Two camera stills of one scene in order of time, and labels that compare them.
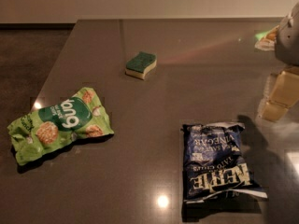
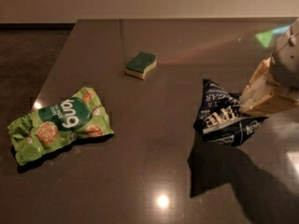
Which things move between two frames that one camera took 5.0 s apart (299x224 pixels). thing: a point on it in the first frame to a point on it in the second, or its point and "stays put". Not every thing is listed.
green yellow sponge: [137, 64] stays put
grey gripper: [288, 44] to [287, 60]
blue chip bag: [214, 164] to [218, 119]
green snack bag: [53, 127] stays put
